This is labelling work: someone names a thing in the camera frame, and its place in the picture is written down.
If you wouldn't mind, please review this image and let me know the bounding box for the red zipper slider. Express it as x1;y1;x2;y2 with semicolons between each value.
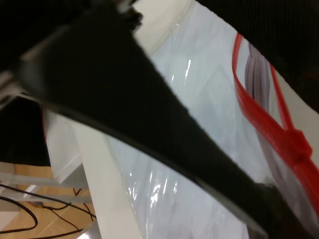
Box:
281;127;314;165

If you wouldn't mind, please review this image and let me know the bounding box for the transparent zip bag red zipper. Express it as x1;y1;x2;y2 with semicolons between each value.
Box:
42;0;319;239

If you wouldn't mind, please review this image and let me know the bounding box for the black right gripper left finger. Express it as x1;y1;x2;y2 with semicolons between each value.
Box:
19;9;319;239

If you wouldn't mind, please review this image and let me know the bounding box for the clear plastic zip bag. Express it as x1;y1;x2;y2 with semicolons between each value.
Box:
104;4;310;239

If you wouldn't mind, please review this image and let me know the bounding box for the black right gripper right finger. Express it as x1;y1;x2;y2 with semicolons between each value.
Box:
196;0;319;120

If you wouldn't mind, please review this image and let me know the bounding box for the thin red wire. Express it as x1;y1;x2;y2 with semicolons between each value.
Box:
73;188;97;222

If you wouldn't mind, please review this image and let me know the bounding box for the black floor cable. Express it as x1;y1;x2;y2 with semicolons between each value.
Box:
0;196;38;231
0;183;97;221

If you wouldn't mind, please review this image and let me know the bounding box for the white frame rail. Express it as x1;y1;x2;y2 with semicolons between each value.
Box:
0;171;92;203

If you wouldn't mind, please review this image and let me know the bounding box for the white table leg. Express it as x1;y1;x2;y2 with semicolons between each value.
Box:
72;121;144;239

